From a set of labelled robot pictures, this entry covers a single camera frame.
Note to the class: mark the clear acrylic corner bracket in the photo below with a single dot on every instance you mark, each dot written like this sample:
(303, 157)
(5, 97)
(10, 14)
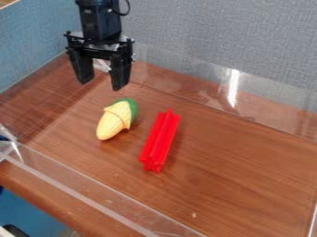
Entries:
(101, 64)

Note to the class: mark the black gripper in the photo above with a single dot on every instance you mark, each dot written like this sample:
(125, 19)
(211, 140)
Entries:
(114, 49)

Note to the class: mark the clear acrylic wall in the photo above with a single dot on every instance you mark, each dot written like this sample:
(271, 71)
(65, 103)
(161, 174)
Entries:
(269, 102)
(116, 205)

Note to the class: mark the clear acrylic front wall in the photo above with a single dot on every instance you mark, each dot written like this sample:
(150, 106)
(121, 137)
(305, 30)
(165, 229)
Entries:
(116, 205)

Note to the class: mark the yellow toy corn cob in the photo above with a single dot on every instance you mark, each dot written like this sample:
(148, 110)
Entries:
(117, 119)

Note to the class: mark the clear acrylic back wall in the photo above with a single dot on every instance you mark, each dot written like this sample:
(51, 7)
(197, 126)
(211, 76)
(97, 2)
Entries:
(269, 102)

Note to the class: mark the red star-shaped plastic block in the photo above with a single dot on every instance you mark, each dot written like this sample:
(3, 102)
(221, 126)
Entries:
(160, 141)

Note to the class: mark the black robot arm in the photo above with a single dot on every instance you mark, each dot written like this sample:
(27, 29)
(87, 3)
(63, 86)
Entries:
(101, 19)

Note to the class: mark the clear acrylic left bracket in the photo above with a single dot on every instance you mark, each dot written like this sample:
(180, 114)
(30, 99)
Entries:
(9, 145)

